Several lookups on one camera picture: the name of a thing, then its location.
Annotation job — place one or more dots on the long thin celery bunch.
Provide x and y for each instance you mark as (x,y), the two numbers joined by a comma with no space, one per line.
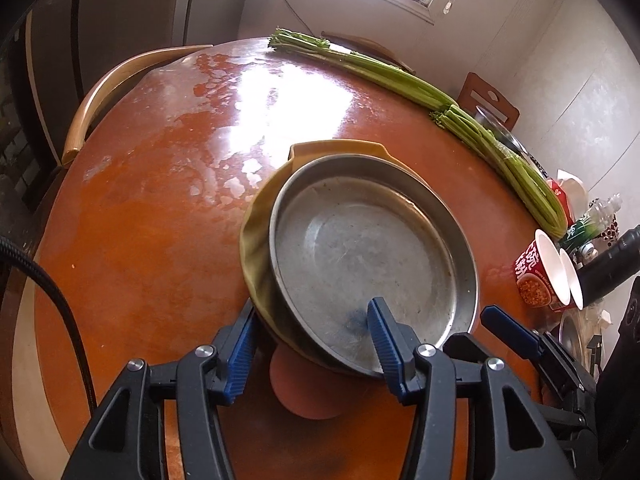
(370,67)

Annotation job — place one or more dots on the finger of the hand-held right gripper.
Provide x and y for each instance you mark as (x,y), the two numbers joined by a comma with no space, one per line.
(510,330)
(462,347)

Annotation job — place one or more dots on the red paper bowl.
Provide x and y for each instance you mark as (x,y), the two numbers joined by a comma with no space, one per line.
(535,280)
(575,285)

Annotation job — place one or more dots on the curved-back wooden chair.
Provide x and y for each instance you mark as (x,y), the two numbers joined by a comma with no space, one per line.
(385,55)

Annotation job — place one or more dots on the thick celery bunch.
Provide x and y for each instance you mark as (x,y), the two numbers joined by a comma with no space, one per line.
(520,180)

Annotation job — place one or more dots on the light wooden chair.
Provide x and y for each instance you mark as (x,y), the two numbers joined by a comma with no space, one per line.
(85,110)

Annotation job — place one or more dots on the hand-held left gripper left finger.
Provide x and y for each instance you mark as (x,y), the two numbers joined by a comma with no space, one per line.
(240,355)

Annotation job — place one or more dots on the red packet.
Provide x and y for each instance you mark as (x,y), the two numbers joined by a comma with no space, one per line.
(560,200)

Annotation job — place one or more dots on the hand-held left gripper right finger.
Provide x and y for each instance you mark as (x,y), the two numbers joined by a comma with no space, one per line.
(387,355)

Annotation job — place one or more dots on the stainless steel bowl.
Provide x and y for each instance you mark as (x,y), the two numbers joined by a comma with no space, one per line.
(570,332)

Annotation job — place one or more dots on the black thermos flask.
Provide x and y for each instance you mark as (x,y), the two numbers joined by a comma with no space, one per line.
(610,265)

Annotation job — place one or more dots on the round metal pan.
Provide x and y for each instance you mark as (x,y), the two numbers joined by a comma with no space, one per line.
(350,250)

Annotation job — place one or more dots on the brown chair with cutout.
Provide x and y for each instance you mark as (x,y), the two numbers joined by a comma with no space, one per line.
(480,95)

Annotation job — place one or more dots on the white plastic bag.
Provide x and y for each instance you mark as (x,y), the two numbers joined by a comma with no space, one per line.
(575,187)

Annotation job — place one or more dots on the clear bottle with green liquid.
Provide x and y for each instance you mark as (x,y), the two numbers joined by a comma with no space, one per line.
(582,230)

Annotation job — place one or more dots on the grey refrigerator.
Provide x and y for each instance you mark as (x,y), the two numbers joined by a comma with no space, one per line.
(125,10)

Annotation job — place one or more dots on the pink plastic plate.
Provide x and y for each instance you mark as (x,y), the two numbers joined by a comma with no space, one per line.
(300,395)

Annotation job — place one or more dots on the yellow shell-shaped plate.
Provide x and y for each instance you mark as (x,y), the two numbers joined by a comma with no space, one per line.
(255,260)

